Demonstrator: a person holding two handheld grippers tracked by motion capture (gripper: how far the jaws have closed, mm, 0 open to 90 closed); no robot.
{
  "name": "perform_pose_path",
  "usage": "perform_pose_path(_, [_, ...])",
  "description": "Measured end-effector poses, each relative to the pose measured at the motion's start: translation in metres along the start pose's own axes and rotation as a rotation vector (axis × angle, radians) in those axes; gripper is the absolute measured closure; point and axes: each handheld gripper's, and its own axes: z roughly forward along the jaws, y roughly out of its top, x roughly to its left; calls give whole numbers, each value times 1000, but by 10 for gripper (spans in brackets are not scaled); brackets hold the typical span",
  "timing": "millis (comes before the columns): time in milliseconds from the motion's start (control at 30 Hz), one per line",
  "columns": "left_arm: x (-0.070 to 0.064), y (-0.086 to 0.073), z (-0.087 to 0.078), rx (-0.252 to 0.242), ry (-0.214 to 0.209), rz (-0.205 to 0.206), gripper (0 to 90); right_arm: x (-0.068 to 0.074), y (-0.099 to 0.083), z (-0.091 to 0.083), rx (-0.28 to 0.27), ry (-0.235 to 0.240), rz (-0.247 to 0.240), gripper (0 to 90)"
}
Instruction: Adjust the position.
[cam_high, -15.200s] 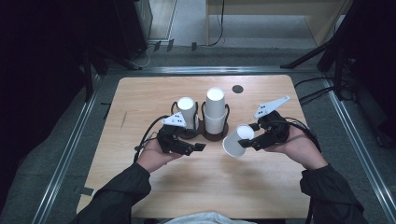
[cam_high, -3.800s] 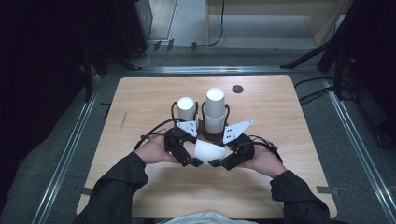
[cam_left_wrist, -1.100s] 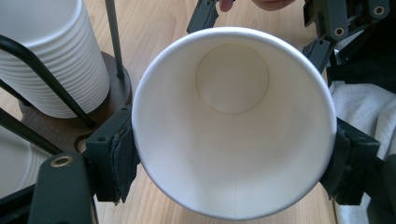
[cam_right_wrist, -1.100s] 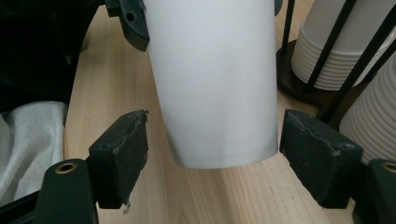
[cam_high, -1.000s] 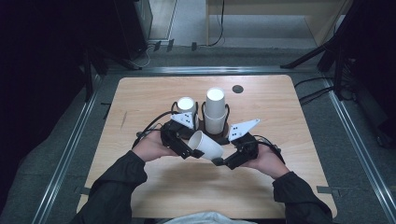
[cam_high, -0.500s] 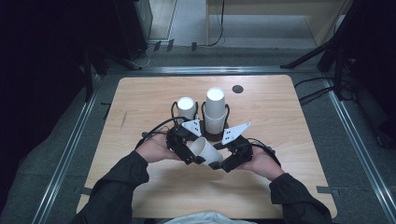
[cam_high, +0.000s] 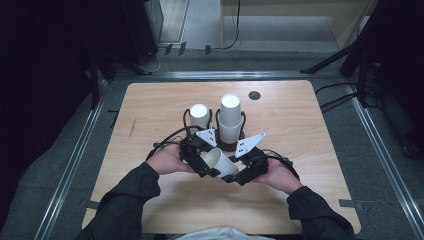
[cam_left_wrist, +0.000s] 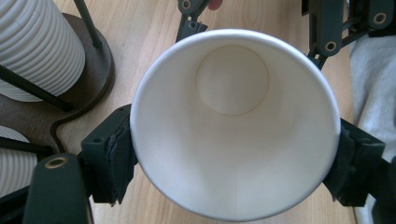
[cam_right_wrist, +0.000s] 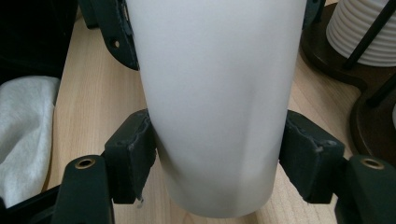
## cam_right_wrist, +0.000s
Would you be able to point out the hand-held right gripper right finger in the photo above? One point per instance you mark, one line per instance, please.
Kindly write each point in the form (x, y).
(311, 161)

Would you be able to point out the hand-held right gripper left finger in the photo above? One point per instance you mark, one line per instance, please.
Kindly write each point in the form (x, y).
(130, 155)

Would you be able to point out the frosted white plastic cup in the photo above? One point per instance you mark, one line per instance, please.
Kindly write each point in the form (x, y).
(214, 109)

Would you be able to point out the white cloth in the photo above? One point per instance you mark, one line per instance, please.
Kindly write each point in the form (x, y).
(25, 130)

